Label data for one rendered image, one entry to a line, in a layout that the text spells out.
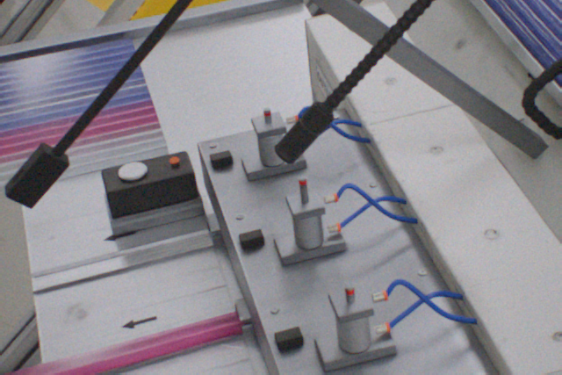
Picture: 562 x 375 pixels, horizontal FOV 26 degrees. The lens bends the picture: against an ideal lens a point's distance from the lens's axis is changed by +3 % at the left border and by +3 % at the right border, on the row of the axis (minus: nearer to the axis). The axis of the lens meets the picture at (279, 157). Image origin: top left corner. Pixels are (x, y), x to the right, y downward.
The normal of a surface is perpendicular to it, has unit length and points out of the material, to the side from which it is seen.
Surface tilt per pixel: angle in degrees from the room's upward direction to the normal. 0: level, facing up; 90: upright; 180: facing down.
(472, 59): 90
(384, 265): 48
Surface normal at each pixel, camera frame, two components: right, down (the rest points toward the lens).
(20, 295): 0.25, 0.55
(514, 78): -0.72, -0.44
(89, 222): -0.10, -0.80
